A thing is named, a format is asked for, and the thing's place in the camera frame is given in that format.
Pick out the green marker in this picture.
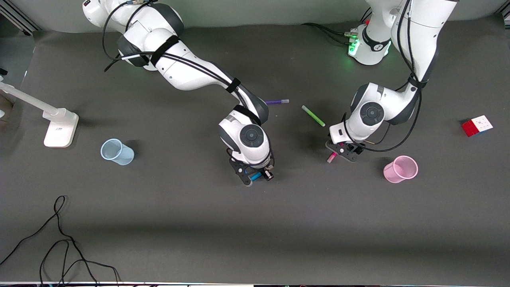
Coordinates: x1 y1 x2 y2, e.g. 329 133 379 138
301 105 326 128

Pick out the pink plastic cup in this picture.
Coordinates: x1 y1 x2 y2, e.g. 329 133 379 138
383 155 419 184

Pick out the translucent blue plastic cup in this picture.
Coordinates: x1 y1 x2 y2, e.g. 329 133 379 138
100 138 135 166

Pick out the red white puzzle cube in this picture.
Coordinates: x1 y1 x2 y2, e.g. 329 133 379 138
461 115 494 138

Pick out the white stand with flat base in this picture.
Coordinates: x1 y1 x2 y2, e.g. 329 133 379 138
0 81 79 148

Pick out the black left arm base cable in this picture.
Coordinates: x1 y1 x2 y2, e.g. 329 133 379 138
300 8 373 47

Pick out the loose thin black cable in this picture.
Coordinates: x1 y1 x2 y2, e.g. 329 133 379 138
0 195 120 287

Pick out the aluminium frame rail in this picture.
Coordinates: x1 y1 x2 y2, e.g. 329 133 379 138
0 0 41 35

